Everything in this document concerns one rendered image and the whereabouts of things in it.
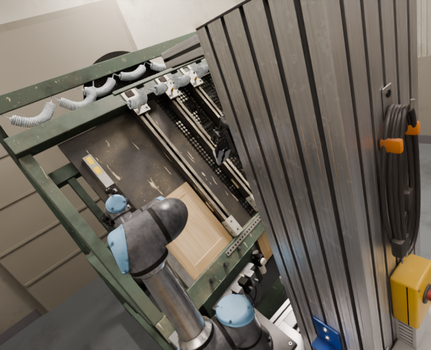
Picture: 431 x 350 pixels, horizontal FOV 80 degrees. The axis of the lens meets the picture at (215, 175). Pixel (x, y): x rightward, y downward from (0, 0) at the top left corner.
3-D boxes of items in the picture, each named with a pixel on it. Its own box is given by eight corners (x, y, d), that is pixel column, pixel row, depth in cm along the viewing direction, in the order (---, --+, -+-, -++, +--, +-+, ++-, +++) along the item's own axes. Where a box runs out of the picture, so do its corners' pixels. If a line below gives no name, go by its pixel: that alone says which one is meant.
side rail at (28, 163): (150, 323, 139) (155, 326, 130) (22, 167, 140) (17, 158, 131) (159, 314, 142) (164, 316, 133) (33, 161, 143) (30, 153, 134)
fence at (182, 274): (187, 287, 148) (189, 287, 144) (82, 160, 148) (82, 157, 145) (192, 281, 150) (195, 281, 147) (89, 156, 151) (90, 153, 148)
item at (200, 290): (164, 341, 139) (169, 345, 130) (150, 323, 139) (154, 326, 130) (329, 148, 259) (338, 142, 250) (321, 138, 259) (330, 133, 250)
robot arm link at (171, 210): (187, 186, 71) (157, 191, 116) (153, 207, 67) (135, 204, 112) (208, 221, 73) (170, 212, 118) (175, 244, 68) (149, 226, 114)
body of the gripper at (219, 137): (223, 139, 117) (230, 115, 110) (233, 150, 112) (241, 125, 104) (209, 141, 113) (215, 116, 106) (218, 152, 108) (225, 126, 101)
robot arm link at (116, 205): (113, 217, 100) (102, 198, 101) (111, 222, 109) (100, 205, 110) (131, 207, 104) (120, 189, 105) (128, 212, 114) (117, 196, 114)
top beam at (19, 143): (19, 162, 135) (14, 155, 126) (7, 148, 135) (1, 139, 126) (255, 51, 255) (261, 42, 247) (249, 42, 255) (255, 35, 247)
